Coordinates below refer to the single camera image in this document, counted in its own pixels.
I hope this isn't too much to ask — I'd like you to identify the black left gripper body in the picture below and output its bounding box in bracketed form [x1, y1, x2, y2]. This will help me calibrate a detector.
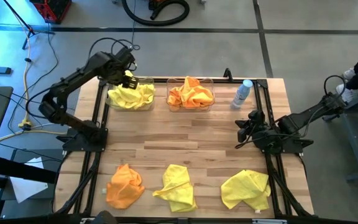
[110, 63, 140, 91]

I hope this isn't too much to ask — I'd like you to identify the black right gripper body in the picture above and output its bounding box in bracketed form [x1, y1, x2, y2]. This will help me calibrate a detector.
[244, 109, 267, 138]

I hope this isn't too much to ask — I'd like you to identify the clear plastic water bottle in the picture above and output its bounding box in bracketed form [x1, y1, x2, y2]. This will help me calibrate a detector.
[230, 79, 254, 110]

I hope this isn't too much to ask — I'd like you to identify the clear plastic basket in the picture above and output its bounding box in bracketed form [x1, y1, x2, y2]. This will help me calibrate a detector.
[106, 77, 157, 112]
[165, 77, 216, 113]

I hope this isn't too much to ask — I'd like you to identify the black table clamp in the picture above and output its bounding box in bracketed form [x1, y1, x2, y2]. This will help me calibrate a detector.
[223, 67, 234, 82]

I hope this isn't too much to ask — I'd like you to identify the red black crate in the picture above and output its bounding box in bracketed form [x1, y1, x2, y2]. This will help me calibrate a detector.
[29, 0, 73, 24]

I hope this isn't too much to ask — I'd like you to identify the black tripod stand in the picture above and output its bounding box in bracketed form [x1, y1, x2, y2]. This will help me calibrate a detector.
[1, 0, 55, 50]

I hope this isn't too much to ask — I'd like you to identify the black desk beam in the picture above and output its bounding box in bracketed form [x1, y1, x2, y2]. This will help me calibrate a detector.
[0, 154, 58, 184]

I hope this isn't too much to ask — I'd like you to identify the white paper sheet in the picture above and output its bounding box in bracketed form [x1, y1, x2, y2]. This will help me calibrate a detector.
[9, 157, 49, 203]

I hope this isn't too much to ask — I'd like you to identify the black metal table frame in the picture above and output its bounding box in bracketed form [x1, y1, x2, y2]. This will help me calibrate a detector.
[51, 76, 316, 224]

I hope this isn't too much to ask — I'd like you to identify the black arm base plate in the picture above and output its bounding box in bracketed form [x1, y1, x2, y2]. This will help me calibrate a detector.
[258, 129, 314, 156]
[56, 127, 109, 153]

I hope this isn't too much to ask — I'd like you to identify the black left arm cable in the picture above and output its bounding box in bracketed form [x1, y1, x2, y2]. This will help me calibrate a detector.
[25, 37, 141, 121]

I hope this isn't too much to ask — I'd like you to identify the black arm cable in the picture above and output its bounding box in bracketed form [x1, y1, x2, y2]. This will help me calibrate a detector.
[234, 74, 347, 149]
[25, 37, 141, 121]

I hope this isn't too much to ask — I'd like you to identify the thin black floor cable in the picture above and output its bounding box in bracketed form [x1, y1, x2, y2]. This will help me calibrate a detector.
[0, 23, 59, 134]
[131, 0, 141, 51]

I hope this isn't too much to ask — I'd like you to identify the black vacuum hose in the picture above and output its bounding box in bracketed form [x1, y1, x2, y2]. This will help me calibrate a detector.
[121, 0, 191, 27]

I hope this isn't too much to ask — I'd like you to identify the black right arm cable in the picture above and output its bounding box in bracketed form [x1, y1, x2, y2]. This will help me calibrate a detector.
[234, 74, 347, 149]

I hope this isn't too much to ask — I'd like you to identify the grey metal table frame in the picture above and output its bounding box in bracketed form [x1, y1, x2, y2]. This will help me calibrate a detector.
[334, 79, 358, 183]

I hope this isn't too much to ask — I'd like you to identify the yellow extension cord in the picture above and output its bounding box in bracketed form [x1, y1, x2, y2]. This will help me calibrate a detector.
[0, 12, 70, 143]

